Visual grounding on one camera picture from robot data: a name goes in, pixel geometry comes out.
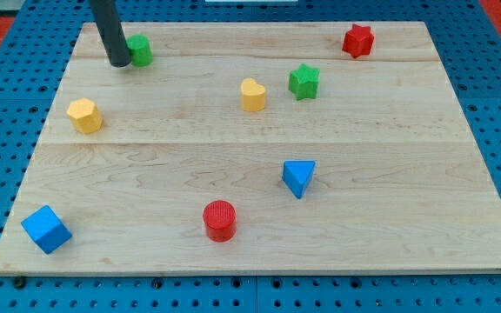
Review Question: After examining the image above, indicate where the light wooden board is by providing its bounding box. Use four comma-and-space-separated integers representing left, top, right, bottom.
0, 22, 501, 276

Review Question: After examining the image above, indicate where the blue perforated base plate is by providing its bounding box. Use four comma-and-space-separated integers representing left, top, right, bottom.
0, 0, 501, 312

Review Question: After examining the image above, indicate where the black cylindrical robot arm stick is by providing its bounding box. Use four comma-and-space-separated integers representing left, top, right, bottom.
89, 0, 131, 68

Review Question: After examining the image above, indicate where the green cylinder block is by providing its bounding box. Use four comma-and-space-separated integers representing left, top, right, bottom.
127, 34, 153, 67

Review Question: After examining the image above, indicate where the blue triangle block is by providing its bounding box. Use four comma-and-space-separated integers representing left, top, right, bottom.
282, 160, 316, 199

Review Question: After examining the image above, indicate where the yellow hexagon block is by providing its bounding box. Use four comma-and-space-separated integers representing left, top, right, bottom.
67, 98, 104, 135

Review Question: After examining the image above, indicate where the red star block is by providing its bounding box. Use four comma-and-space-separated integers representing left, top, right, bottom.
342, 23, 375, 58

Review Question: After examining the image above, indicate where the green star block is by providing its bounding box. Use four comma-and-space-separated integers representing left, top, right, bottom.
288, 63, 320, 101

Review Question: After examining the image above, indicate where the blue cube block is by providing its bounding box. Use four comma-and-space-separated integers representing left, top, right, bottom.
21, 205, 72, 254

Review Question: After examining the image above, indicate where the red cylinder block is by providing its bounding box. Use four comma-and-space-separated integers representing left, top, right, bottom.
203, 200, 237, 243

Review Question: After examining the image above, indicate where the yellow heart block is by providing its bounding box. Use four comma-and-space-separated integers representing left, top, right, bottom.
240, 78, 266, 112

